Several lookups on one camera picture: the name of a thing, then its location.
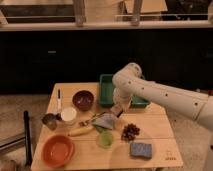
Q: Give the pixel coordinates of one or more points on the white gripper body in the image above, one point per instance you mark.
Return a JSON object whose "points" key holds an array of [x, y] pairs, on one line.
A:
{"points": [[121, 102]]}

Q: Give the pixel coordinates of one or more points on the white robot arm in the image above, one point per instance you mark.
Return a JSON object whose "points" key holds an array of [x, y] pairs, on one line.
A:
{"points": [[194, 105]]}

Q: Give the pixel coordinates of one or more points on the green plastic cup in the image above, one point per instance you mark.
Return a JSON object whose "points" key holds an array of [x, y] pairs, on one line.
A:
{"points": [[105, 139]]}

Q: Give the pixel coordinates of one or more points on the white plastic cup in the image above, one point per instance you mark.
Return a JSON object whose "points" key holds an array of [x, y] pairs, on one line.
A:
{"points": [[68, 114]]}

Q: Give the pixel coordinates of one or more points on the metal measuring cup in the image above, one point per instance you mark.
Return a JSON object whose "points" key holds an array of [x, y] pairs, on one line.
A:
{"points": [[50, 120]]}

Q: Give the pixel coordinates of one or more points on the green plastic tray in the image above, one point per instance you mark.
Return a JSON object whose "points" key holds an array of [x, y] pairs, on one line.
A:
{"points": [[106, 89]]}

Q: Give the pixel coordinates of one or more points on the grey cloth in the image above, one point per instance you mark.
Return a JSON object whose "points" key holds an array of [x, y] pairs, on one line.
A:
{"points": [[107, 120]]}

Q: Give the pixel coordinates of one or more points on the bunch of dark grapes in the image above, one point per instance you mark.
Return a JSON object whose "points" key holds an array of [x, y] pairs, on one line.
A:
{"points": [[130, 132]]}

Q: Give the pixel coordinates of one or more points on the dark red bowl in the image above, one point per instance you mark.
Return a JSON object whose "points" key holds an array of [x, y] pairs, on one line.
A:
{"points": [[83, 100]]}

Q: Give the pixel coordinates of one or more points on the yellow banana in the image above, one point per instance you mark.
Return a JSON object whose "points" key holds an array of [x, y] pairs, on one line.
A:
{"points": [[81, 131]]}

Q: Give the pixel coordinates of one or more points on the blue sponge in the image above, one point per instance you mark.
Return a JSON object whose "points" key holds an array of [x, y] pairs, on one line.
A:
{"points": [[141, 150]]}

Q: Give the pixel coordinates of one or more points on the orange plastic bowl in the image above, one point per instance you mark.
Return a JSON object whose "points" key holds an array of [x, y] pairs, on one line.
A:
{"points": [[57, 151]]}

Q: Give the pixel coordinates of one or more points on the yellow handled fork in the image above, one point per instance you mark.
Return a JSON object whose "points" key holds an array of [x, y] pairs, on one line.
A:
{"points": [[88, 121]]}

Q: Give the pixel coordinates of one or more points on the black chair frame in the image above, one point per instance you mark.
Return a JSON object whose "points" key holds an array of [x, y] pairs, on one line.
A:
{"points": [[20, 138]]}

